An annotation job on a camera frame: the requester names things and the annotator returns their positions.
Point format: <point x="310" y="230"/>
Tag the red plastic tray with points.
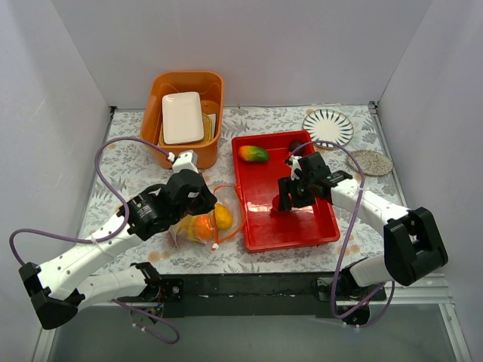
<point x="266" y="228"/>

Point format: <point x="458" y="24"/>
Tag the white rectangular plate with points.
<point x="182" y="118"/>

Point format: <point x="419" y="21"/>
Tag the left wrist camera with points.
<point x="184" y="161"/>

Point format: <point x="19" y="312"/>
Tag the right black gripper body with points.
<point x="296" y="187"/>

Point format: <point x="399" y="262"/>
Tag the red green mango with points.
<point x="253" y="154"/>

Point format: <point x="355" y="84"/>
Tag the striped round plate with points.
<point x="328" y="128"/>

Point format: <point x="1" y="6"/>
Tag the orange tangerine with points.
<point x="202" y="228"/>

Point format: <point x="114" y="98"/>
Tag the yellow lemon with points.
<point x="221" y="217"/>

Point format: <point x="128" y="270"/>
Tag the clear zip top bag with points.
<point x="229" y="197"/>

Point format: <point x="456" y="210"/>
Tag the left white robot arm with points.
<point x="60" y="288"/>

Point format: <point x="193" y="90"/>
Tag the yellow mango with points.
<point x="185" y="231"/>

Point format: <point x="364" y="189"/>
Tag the yellow woven basket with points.
<point x="208" y="133"/>

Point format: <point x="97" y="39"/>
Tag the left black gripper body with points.
<point x="204" y="197"/>

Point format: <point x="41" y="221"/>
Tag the red apple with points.
<point x="282" y="203"/>

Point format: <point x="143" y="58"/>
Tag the speckled small round plate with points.
<point x="373" y="163"/>

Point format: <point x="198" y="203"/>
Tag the dark purple passion fruit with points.
<point x="295" y="144"/>

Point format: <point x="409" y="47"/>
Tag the orange plastic bin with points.
<point x="210" y="86"/>

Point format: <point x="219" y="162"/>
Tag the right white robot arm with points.
<point x="412" y="244"/>

